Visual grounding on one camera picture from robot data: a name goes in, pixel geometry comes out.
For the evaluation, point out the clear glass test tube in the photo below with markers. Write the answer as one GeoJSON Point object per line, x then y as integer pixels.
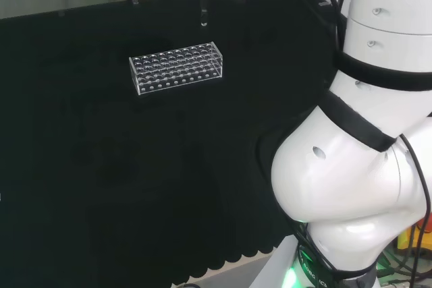
{"type": "Point", "coordinates": [203, 15]}

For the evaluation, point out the yellow stop button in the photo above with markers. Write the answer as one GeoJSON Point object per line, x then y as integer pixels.
{"type": "Point", "coordinates": [406, 238]}

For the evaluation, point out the black bench cloth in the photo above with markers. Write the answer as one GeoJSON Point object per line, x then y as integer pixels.
{"type": "Point", "coordinates": [101, 166]}

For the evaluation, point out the clear plastic test tube rack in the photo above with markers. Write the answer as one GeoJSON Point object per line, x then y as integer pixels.
{"type": "Point", "coordinates": [175, 67]}

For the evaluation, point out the clear cloth clip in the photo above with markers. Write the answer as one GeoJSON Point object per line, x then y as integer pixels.
{"type": "Point", "coordinates": [61, 13]}
{"type": "Point", "coordinates": [134, 0]}

